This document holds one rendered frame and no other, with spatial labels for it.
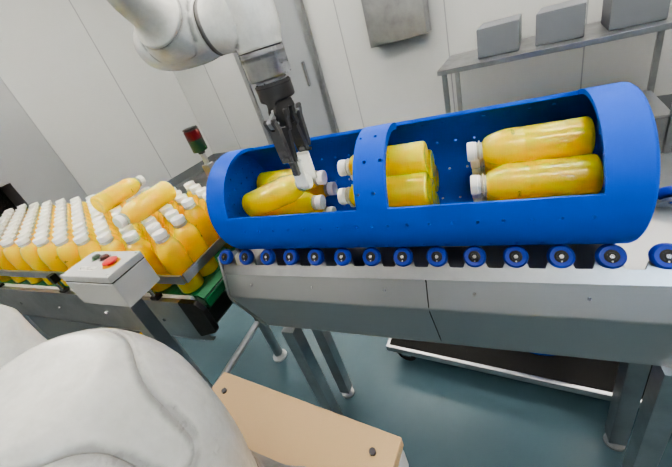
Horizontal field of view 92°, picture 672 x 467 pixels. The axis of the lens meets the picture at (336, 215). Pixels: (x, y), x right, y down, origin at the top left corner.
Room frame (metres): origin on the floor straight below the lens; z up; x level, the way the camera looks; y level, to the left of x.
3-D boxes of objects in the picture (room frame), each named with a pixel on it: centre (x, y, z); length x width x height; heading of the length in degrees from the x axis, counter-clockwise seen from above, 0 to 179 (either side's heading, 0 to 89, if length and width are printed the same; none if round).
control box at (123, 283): (0.77, 0.61, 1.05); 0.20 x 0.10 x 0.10; 62
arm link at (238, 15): (0.73, 0.05, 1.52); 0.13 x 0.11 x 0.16; 70
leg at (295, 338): (0.83, 0.27, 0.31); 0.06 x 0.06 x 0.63; 62
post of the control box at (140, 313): (0.77, 0.61, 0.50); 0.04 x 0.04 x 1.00; 62
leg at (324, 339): (0.96, 0.20, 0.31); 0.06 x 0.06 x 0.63; 62
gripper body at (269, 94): (0.73, 0.04, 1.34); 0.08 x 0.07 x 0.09; 151
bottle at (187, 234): (0.90, 0.44, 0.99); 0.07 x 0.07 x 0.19
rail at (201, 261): (0.96, 0.36, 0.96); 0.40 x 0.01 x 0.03; 152
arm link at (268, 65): (0.73, 0.04, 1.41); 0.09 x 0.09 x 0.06
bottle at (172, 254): (0.84, 0.48, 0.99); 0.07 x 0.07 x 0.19
